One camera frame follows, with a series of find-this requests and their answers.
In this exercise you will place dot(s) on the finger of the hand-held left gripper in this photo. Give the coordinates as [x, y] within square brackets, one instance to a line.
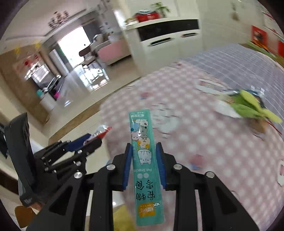
[76, 143]
[93, 146]

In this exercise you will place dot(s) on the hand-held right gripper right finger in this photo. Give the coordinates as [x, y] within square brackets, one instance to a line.
[160, 165]

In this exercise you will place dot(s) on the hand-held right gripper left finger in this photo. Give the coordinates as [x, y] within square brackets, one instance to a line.
[128, 165]

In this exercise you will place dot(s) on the red silver wrapper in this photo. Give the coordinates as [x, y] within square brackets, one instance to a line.
[101, 131]

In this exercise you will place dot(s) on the teal snack stick packet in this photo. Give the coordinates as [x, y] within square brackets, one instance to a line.
[144, 177]

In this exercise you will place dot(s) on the green leafy vegetable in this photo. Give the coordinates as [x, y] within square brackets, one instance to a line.
[248, 108]

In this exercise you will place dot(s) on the person's left hand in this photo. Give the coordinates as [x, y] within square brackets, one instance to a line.
[24, 216]

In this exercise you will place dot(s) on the white cylinder stand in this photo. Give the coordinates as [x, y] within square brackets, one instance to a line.
[47, 102]

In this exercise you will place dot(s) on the yellow cloth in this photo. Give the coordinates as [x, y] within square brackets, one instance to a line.
[122, 220]

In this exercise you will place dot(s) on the teal bottle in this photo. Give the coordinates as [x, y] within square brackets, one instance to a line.
[40, 93]

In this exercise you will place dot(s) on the dark television cabinet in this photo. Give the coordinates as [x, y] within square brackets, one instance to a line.
[50, 85]

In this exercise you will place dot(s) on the white paper scrap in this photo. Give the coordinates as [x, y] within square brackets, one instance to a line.
[224, 108]

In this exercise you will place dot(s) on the wooden chair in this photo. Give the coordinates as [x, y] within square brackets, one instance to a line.
[87, 56]

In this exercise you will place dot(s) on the pink blanket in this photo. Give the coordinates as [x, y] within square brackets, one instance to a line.
[111, 52]

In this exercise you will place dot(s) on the beige sofa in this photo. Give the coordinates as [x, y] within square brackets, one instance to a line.
[104, 40]

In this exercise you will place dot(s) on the brown cardboard scrap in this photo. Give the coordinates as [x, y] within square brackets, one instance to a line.
[261, 126]

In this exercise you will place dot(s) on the white sideboard cabinet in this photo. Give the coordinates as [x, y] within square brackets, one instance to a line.
[159, 51]

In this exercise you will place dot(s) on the blue plastic wrapper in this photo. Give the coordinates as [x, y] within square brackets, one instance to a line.
[258, 94]

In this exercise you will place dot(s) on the black chandelier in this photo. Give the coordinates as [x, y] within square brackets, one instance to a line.
[58, 20]

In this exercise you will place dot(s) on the small gold box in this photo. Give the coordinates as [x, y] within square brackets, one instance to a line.
[129, 21]

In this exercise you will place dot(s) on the blue-grey checked tablecloth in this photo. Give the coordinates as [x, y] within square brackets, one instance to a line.
[233, 55]

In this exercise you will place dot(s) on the potted green plant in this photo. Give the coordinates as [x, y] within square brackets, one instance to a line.
[160, 8]

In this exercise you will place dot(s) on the green tray with snacks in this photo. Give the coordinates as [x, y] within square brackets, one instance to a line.
[261, 50]

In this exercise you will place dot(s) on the red pointed gift box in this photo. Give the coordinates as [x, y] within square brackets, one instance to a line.
[281, 47]

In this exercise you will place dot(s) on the wall of award certificates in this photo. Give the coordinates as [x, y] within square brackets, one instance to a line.
[271, 21]

